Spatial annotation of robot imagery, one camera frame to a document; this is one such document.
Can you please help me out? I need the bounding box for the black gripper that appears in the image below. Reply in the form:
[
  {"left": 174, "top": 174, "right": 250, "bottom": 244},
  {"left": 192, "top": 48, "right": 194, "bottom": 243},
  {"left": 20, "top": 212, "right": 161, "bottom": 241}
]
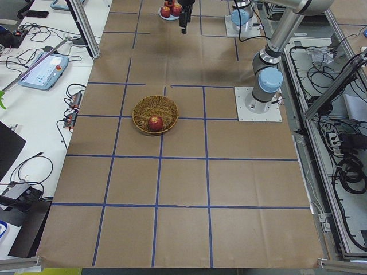
[{"left": 178, "top": 0, "right": 195, "bottom": 34}]

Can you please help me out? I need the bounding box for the red apple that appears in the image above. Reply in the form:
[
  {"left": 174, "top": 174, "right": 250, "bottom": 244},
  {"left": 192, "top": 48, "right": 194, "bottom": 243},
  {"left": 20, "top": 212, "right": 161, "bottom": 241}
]
[
  {"left": 160, "top": 6, "right": 171, "bottom": 18},
  {"left": 164, "top": 0, "right": 175, "bottom": 8},
  {"left": 171, "top": 4, "right": 182, "bottom": 17},
  {"left": 148, "top": 115, "right": 164, "bottom": 132}
]

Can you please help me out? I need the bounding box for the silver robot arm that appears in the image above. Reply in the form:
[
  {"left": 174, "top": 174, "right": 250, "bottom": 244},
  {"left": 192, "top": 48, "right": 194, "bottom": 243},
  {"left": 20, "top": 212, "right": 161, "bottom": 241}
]
[
  {"left": 246, "top": 0, "right": 333, "bottom": 114},
  {"left": 178, "top": 0, "right": 252, "bottom": 34}
]

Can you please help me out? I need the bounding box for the light blue plate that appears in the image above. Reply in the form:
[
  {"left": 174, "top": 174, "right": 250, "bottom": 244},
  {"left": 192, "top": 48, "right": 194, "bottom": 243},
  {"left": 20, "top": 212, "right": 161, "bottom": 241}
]
[{"left": 158, "top": 6, "right": 179, "bottom": 21}]

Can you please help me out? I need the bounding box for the woven wicker basket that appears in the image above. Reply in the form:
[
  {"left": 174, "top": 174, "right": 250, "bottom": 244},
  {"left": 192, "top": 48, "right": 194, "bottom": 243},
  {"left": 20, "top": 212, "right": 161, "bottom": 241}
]
[{"left": 132, "top": 95, "right": 178, "bottom": 136}]

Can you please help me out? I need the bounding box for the orange usb hub upper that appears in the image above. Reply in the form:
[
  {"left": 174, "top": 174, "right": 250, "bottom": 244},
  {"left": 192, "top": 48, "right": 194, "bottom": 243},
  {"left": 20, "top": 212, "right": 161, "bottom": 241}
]
[{"left": 69, "top": 92, "right": 83, "bottom": 108}]

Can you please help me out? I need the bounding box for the orange usb hub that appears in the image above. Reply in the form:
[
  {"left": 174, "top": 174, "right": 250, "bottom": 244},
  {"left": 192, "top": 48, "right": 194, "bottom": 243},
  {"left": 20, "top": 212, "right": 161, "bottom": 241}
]
[
  {"left": 69, "top": 92, "right": 83, "bottom": 108},
  {"left": 63, "top": 112, "right": 77, "bottom": 130}
]

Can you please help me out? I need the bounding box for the black smartphone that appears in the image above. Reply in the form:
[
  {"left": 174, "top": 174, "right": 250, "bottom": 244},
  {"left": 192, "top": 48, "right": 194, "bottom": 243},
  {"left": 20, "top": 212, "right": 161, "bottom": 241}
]
[{"left": 25, "top": 10, "right": 49, "bottom": 18}]

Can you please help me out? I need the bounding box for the blue teach pendant tablet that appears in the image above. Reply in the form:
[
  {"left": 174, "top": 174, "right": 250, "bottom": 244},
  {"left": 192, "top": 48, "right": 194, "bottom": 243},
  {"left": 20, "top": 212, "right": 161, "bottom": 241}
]
[{"left": 18, "top": 53, "right": 69, "bottom": 91}]

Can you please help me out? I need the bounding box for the orange usb hub lower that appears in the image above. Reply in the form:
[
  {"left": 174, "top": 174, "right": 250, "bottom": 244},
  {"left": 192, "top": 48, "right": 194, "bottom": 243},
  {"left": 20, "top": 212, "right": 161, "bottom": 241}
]
[{"left": 63, "top": 112, "right": 77, "bottom": 130}]

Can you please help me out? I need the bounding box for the black laptop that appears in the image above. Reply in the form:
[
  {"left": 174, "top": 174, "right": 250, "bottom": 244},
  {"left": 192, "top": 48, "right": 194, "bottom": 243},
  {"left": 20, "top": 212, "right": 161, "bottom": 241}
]
[{"left": 0, "top": 122, "right": 26, "bottom": 179}]

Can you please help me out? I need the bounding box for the grey adapter box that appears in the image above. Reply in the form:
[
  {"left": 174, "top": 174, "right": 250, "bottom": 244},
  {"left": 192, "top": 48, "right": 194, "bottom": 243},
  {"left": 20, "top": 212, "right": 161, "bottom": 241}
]
[{"left": 1, "top": 183, "right": 42, "bottom": 209}]

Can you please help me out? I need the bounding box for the aluminium frame post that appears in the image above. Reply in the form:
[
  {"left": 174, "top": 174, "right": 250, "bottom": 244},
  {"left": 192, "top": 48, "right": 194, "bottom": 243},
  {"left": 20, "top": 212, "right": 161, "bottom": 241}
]
[{"left": 66, "top": 0, "right": 101, "bottom": 60}]

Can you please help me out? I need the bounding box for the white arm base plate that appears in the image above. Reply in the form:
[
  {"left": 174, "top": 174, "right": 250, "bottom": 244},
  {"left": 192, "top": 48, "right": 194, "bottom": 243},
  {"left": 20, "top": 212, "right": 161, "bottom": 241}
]
[{"left": 234, "top": 87, "right": 283, "bottom": 123}]

